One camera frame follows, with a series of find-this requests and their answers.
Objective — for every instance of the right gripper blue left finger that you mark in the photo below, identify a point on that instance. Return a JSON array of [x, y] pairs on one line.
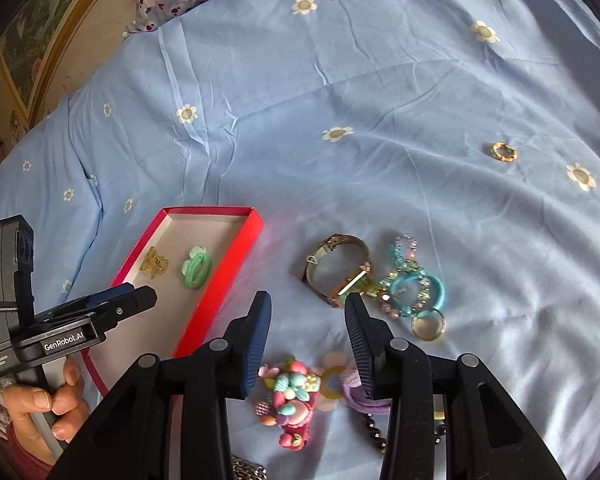
[[252, 341]]

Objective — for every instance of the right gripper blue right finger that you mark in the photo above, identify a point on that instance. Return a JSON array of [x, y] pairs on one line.
[[363, 340]]

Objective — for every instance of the gold watch green face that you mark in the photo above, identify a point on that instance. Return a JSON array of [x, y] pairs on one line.
[[339, 265]]

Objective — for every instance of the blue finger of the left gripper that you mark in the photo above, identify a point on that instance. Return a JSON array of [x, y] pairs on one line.
[[109, 314], [93, 301]]

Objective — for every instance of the yellow hair clip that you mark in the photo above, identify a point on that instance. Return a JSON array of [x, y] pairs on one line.
[[153, 264]]

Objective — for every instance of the light blue floral bedsheet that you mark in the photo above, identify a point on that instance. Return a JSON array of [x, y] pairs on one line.
[[472, 125]]

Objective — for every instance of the red shallow jewelry box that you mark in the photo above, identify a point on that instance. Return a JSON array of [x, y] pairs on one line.
[[182, 316]]

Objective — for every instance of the framed wall picture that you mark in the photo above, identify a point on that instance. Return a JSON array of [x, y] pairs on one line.
[[32, 45]]

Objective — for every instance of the pink cartoon hair clip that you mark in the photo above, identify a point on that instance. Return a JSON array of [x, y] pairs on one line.
[[296, 425]]

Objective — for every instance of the person's left hand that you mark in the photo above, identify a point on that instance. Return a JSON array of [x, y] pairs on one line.
[[67, 403]]

